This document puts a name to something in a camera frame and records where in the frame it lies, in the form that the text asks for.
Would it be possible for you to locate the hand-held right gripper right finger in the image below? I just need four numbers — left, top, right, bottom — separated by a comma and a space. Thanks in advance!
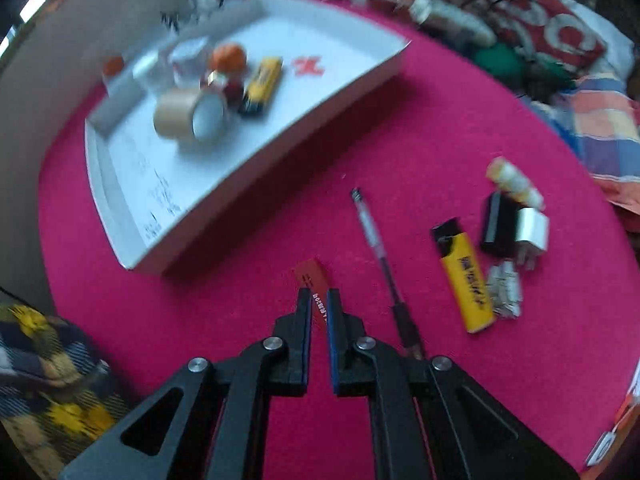
326, 287, 581, 480

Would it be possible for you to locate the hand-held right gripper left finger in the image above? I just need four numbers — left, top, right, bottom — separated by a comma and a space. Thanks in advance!
57, 287, 313, 480

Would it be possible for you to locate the red lighter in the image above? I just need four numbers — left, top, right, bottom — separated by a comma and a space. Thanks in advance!
291, 258, 332, 328

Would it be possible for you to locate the clear black pen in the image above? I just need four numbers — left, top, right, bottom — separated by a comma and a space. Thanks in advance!
350, 187, 427, 361

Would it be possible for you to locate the yellow black lighter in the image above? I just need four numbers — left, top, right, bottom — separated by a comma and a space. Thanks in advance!
431, 217, 496, 334
237, 56, 284, 116

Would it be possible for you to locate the silver foil pack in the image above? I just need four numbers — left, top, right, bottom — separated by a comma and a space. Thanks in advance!
485, 261, 523, 319

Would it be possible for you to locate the black charger plug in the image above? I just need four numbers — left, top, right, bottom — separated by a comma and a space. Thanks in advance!
480, 192, 523, 256

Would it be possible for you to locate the white charger plug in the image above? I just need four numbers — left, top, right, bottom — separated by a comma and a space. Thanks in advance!
515, 207, 551, 271

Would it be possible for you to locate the white cardboard tray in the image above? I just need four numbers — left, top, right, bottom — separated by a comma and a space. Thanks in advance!
84, 0, 413, 277

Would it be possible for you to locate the small white orange bottle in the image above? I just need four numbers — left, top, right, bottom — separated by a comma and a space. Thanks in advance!
486, 156, 546, 211

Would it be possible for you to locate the brown tape roll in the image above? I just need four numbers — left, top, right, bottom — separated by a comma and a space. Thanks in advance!
152, 87, 227, 142

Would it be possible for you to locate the orange tangerine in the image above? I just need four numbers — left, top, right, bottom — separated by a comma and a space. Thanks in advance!
209, 42, 248, 75

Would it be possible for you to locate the small white box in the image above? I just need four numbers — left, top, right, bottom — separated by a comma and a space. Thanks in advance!
167, 37, 211, 86

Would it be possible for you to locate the white plastic bottle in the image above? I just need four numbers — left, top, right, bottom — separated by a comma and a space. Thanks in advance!
131, 51, 168, 92

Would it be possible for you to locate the black yellow plaid cloth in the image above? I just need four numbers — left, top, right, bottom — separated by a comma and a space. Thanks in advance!
0, 287, 133, 480

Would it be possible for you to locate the green fabric pouch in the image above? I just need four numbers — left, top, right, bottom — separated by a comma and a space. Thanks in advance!
530, 57, 576, 91
472, 42, 523, 83

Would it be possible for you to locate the colourful checked cloth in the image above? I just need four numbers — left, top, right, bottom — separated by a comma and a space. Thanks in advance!
530, 77, 640, 206

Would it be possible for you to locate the red white patterned pillow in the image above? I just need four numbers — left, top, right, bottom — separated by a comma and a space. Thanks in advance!
450, 0, 608, 71

